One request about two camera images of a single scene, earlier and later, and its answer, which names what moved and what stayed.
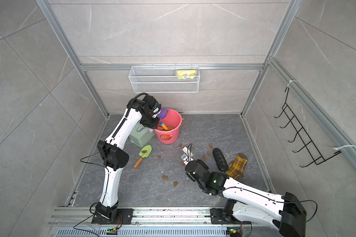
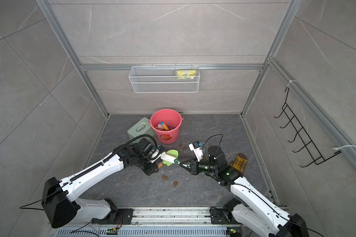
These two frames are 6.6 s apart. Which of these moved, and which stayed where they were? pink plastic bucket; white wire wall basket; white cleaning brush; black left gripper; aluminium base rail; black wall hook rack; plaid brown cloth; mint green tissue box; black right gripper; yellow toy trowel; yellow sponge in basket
Moved: white cleaning brush; black left gripper; black right gripper
Stayed: yellow toy trowel; black wall hook rack; mint green tissue box; white wire wall basket; plaid brown cloth; yellow sponge in basket; aluminium base rail; pink plastic bucket
